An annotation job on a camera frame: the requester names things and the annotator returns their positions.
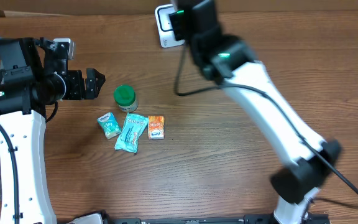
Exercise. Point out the green Kleenex Play tissue pack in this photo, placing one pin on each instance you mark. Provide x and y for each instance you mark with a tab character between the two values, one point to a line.
109	125

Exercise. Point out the green lidded jar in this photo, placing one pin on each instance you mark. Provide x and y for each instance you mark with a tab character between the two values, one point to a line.
126	98

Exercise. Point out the orange Kleenex tissue pack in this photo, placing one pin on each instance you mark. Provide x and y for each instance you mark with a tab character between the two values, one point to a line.
156	127

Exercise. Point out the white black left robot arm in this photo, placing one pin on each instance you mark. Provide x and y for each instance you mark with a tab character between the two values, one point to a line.
34	74

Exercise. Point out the teal flushable wipes pack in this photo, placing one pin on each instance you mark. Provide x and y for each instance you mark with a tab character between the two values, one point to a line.
134	126

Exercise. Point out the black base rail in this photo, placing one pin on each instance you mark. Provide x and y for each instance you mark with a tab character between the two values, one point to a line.
103	217

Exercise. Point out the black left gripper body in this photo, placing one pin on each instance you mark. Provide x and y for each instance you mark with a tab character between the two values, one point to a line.
74	86

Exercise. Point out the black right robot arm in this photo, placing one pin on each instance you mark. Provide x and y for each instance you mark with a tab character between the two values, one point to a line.
307	158

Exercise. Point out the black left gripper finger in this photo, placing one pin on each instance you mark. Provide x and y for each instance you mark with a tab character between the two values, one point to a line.
94	77
92	91

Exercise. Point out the white barcode scanner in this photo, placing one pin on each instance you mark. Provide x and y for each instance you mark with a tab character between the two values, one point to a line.
164	26

